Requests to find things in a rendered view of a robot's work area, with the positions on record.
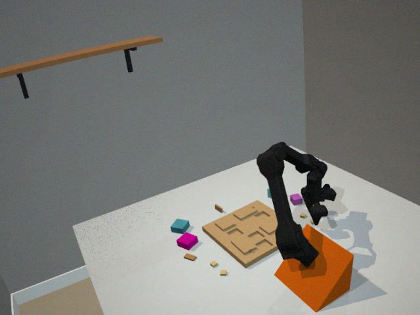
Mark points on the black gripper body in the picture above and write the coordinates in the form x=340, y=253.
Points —
x=314, y=196

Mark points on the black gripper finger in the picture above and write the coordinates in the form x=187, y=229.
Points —
x=309, y=205
x=316, y=220

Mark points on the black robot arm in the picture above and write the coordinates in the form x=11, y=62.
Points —
x=289, y=235

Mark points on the magenta square block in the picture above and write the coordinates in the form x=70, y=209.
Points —
x=187, y=241

